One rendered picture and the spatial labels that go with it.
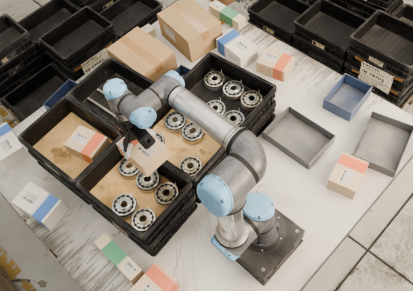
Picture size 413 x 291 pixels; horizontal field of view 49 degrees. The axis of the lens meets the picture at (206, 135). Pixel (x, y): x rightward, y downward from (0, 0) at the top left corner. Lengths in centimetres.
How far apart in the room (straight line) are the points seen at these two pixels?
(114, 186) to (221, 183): 87
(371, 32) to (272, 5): 83
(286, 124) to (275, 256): 70
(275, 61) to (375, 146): 66
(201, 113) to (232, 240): 46
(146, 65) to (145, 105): 92
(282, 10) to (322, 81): 115
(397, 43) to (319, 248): 148
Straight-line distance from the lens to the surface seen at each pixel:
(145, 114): 141
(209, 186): 123
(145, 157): 170
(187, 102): 141
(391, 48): 294
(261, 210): 164
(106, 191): 201
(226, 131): 133
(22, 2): 458
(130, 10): 345
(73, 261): 208
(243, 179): 125
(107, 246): 198
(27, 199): 219
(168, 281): 186
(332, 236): 198
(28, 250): 302
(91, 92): 235
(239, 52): 243
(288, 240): 184
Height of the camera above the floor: 253
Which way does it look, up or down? 55 degrees down
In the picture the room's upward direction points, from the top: 11 degrees counter-clockwise
